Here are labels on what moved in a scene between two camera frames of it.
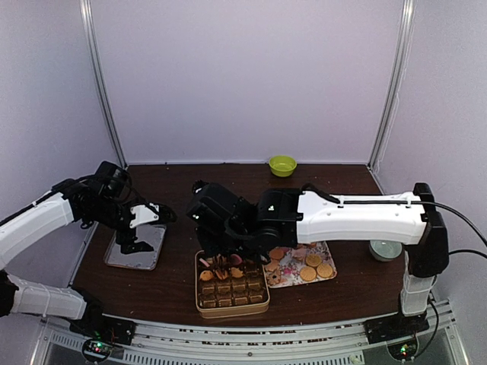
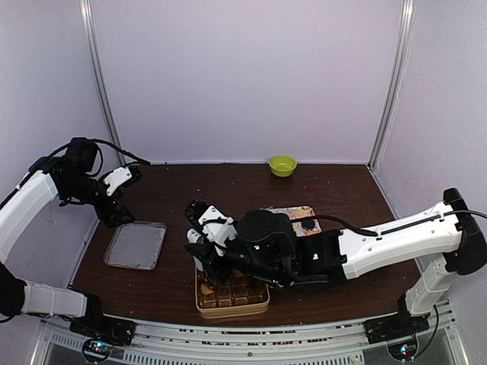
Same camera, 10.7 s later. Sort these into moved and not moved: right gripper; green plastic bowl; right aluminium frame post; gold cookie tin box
Moved: right gripper
Not moved: green plastic bowl; gold cookie tin box; right aluminium frame post
